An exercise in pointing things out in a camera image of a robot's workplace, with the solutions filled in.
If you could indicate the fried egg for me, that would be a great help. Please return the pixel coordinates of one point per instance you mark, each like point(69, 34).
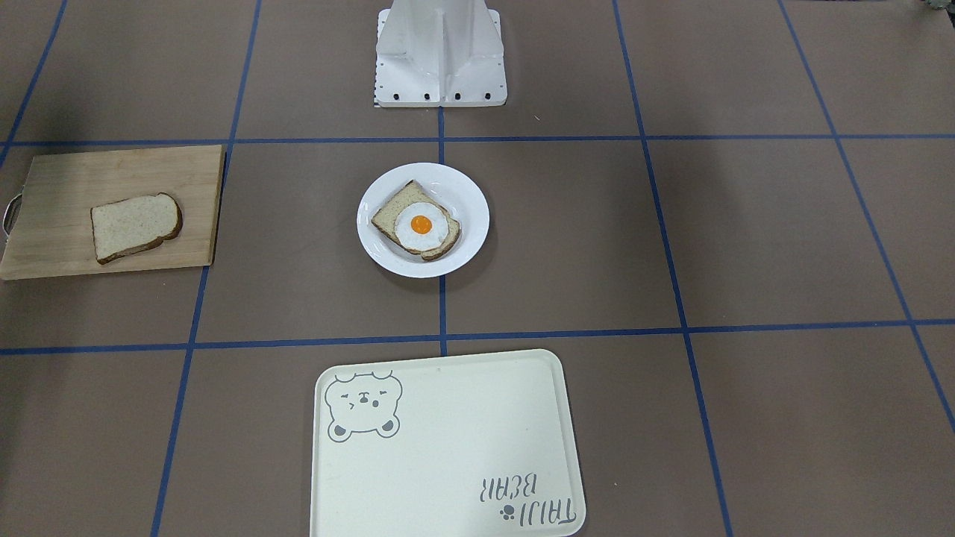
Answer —
point(421, 227)

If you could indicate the wooden cutting board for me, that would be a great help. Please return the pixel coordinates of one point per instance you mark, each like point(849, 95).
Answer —
point(53, 235)

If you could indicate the white round plate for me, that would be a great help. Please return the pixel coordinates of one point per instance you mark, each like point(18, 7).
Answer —
point(448, 188)

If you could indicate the cream bear tray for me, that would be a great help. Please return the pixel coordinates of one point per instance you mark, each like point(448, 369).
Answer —
point(477, 445)

